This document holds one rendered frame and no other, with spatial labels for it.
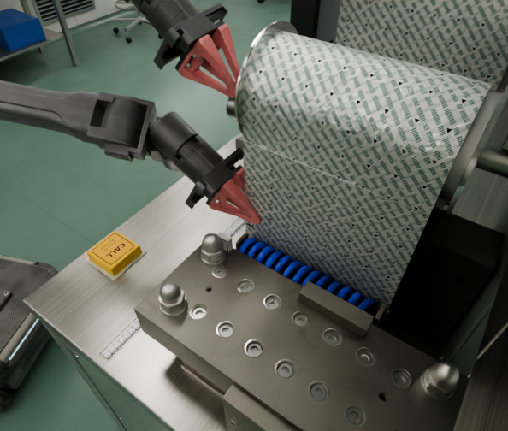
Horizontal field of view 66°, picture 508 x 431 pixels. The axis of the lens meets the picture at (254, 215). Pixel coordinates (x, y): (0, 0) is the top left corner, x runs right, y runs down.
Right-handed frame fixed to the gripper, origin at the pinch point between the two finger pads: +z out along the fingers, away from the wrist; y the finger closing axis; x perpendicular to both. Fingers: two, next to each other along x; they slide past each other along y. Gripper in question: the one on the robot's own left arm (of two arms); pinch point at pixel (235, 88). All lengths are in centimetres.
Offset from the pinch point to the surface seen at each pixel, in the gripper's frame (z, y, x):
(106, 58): -129, -176, -272
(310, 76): 5.4, 2.5, 11.9
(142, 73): -92, -171, -242
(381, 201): 20.4, 5.5, 11.1
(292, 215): 17.5, 5.4, -2.0
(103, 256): 4.5, 16.9, -36.3
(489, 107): 18.2, 0.6, 23.1
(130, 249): 6.6, 13.0, -34.7
